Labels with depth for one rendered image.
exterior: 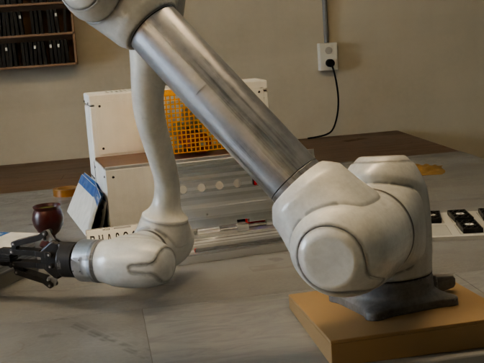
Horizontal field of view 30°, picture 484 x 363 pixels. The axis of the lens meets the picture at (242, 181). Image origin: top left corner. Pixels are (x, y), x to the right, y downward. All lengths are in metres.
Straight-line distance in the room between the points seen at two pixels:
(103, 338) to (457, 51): 3.03
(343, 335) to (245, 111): 0.40
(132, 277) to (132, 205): 0.69
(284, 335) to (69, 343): 0.40
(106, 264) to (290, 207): 0.54
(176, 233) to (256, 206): 0.49
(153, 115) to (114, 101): 0.90
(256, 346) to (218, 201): 0.82
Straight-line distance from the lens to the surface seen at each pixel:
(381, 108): 4.32
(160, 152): 1.86
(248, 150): 1.47
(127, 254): 1.83
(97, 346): 1.70
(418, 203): 1.60
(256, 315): 1.78
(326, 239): 1.37
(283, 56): 4.18
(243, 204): 2.38
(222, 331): 1.71
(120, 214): 2.50
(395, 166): 1.60
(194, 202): 2.36
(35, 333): 1.81
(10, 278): 2.18
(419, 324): 1.57
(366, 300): 1.64
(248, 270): 2.09
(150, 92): 1.77
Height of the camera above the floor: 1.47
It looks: 10 degrees down
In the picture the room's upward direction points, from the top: 4 degrees counter-clockwise
